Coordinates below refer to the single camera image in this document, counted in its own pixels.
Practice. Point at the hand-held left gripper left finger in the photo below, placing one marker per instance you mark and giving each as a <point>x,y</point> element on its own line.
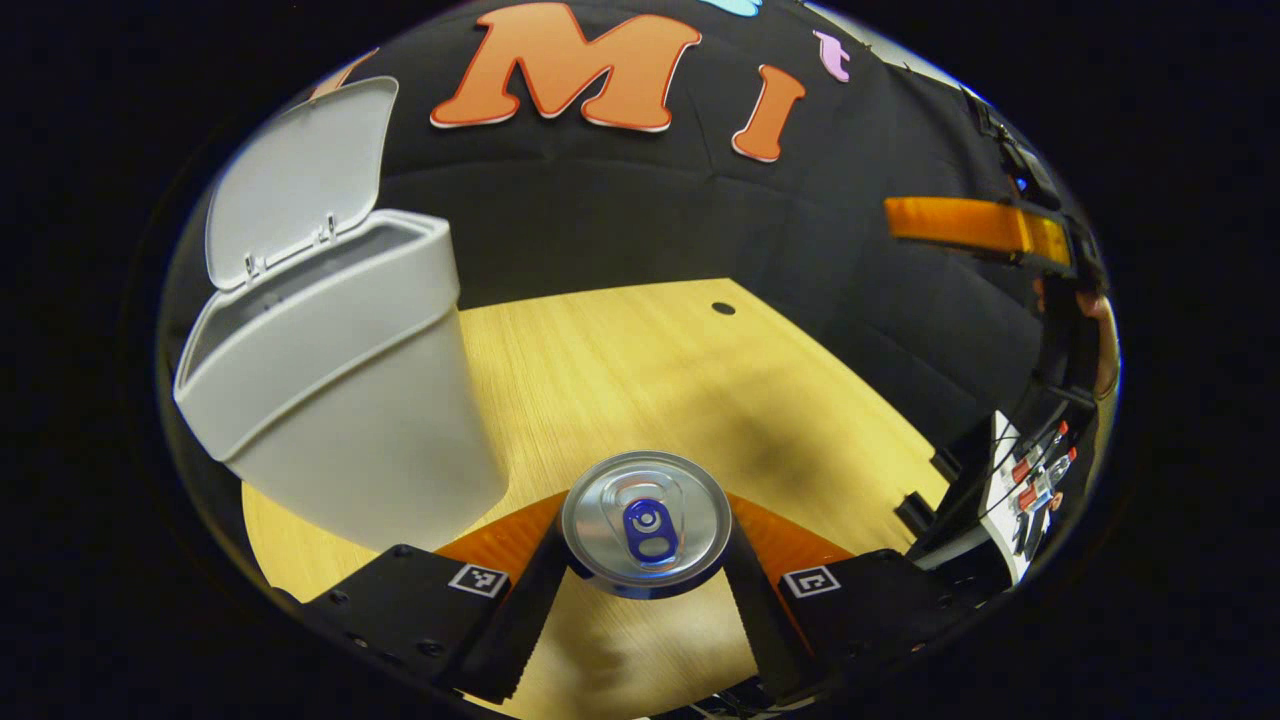
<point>520,620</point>

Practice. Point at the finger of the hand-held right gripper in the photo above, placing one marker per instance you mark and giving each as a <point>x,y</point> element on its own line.
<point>960,225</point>

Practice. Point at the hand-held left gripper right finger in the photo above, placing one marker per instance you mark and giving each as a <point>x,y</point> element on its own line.
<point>765,620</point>

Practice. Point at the silver pop can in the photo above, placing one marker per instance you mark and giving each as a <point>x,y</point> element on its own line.
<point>645,520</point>

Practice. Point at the white desktop garbage bin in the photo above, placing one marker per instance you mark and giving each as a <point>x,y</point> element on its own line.
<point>350,400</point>

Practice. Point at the wooden desktop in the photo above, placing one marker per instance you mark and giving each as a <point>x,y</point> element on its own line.
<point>640,370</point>

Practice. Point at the black desk clamp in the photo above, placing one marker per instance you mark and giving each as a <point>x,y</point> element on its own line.
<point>915,512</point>

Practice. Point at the black backdrop cloth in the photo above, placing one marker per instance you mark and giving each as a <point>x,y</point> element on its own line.
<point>640,210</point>

